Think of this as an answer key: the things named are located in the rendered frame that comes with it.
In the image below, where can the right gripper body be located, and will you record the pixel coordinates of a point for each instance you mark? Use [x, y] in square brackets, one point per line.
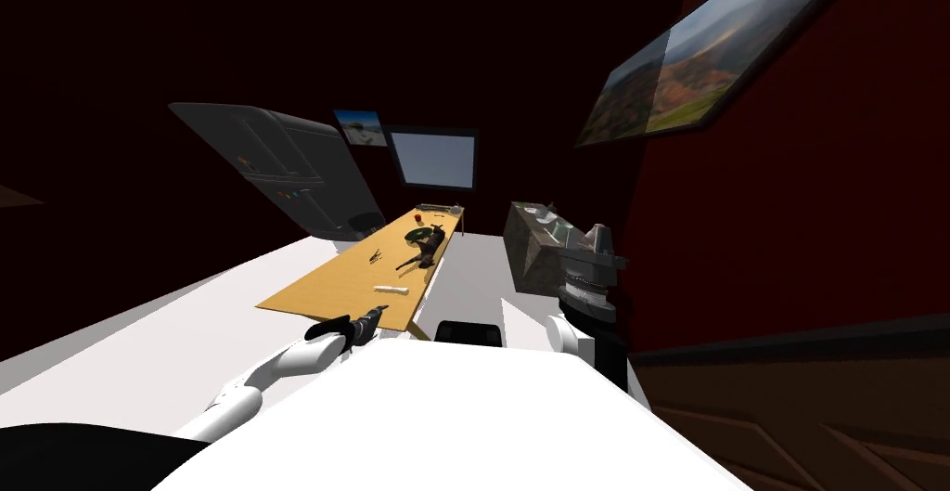
[594, 259]

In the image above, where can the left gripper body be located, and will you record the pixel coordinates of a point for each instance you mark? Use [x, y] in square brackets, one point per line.
[361, 328]

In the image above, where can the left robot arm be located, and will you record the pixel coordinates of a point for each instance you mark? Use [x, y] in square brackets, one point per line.
[297, 361]

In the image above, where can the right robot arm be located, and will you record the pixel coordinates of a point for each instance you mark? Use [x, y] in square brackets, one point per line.
[586, 305]

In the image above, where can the light wooden table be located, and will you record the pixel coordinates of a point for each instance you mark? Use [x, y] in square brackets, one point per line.
[334, 290]

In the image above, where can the white bar-shaped object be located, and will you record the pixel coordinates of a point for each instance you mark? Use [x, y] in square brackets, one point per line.
[391, 290]

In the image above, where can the stone counter with sink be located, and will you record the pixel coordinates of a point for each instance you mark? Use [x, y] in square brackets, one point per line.
[534, 250]

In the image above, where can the small black tool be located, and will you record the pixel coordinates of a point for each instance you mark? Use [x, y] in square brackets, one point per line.
[375, 256]

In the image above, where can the dark figurine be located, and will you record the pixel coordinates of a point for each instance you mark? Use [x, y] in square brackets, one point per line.
[426, 249]

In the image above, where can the green plate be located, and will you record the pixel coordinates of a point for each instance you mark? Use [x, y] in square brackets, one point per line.
[414, 234]

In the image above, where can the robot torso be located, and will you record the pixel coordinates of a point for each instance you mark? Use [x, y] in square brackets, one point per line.
[445, 424]

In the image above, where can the dark grey refrigerator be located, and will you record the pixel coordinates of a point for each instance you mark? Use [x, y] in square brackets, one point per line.
[297, 172]

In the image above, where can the small landscape picture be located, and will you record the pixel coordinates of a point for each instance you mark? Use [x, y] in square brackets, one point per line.
[361, 129]

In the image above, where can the large landscape picture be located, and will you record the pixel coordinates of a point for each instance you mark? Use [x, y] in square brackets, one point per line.
[705, 53]

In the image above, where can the window with dark frame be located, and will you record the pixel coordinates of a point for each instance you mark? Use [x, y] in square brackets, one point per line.
[434, 159]

